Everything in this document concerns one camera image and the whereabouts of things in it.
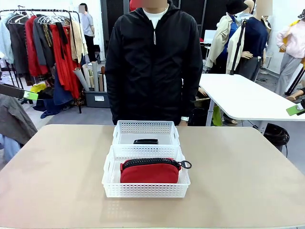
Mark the white wrist watch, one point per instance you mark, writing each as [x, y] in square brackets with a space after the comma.
[185, 118]

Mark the pale blue cloth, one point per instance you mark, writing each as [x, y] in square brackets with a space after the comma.
[8, 148]

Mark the yellow cloth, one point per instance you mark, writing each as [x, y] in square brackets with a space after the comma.
[37, 87]

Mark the person's right forearm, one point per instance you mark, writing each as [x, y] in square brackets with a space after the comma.
[111, 95]

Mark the mannequin hand with dark sleeve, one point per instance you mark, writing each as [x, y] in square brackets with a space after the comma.
[293, 97]

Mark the grey storage crate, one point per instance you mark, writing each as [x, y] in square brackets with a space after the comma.
[95, 100]

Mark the black metal clothes rack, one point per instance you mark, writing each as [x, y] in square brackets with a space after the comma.
[47, 10]

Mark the white desk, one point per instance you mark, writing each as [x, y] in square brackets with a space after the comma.
[238, 95]

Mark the long red hanging dress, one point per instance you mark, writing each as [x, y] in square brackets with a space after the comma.
[65, 69]

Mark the red hanging jacket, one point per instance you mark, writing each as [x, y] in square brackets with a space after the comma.
[32, 47]

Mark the red zippered pencil case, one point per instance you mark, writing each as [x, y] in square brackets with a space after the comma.
[147, 174]

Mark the person's left forearm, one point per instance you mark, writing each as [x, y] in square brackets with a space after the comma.
[193, 100]

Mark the black bucket hat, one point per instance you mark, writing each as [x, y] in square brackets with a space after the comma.
[236, 7]

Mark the beige mannequin hand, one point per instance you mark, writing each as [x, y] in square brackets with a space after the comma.
[202, 91]

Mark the grey paper roll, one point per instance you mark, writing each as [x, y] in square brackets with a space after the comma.
[80, 77]

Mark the person's left hand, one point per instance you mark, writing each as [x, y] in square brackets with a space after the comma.
[184, 123]

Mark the mannequin in pink top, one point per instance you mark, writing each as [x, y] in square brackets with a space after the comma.
[291, 47]

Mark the grey cardboard tube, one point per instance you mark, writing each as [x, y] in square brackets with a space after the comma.
[94, 71]

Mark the black stapler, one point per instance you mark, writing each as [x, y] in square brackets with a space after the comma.
[145, 141]

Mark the mannequin in beige trench coat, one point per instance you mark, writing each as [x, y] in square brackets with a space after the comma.
[222, 43]

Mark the black hanging scarf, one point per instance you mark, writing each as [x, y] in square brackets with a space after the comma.
[62, 38]

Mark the white perforated plastic basket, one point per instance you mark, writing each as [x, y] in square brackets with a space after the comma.
[145, 127]
[145, 190]

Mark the navy blue skirt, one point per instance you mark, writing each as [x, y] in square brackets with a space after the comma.
[60, 91]

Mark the light blue hanging garment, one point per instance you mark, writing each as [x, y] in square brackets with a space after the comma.
[4, 40]

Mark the cream paper roll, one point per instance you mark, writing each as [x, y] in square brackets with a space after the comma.
[86, 74]

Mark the dark brown hanging coat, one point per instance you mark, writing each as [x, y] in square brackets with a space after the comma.
[17, 47]

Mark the dark grey hanging jacket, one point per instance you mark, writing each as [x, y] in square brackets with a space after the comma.
[41, 43]

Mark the person in black jacket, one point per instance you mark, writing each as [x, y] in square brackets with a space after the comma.
[155, 71]

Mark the brown cardboard roll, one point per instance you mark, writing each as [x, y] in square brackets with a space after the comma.
[102, 80]

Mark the beige hanging garment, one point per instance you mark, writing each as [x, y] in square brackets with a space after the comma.
[76, 40]

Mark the green bag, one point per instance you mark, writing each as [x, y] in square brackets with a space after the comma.
[216, 117]

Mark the person in grey shirt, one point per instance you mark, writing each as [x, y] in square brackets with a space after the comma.
[87, 28]

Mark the grey tweed jacket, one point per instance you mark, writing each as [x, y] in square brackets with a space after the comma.
[14, 119]

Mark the mannequin in navy top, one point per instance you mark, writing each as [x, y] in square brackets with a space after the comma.
[256, 35]

